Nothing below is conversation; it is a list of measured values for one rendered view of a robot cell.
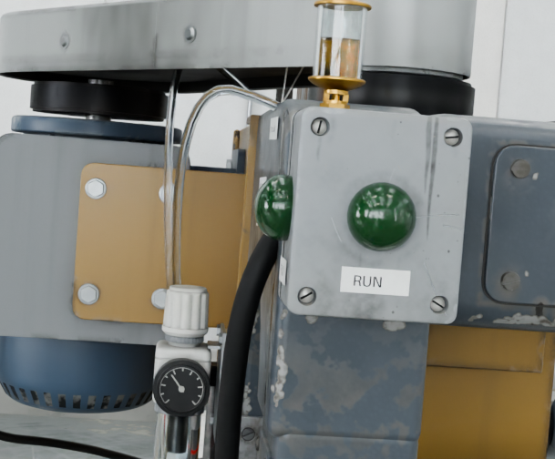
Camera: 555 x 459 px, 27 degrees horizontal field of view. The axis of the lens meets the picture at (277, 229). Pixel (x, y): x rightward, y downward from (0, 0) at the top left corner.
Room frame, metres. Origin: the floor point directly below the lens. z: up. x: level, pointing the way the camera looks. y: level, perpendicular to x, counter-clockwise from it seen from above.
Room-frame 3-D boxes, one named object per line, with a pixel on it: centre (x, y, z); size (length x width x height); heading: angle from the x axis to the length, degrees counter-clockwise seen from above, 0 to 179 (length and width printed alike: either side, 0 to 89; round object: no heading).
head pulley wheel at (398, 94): (0.70, -0.07, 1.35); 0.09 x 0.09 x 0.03
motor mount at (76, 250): (0.94, 0.09, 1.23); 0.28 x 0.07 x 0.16; 95
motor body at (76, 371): (1.01, 0.16, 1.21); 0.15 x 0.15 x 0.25
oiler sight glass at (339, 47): (0.57, -0.02, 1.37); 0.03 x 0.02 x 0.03; 95
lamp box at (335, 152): (0.51, -0.04, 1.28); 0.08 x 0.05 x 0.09; 95
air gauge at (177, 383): (0.73, 0.05, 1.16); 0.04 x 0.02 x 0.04; 95
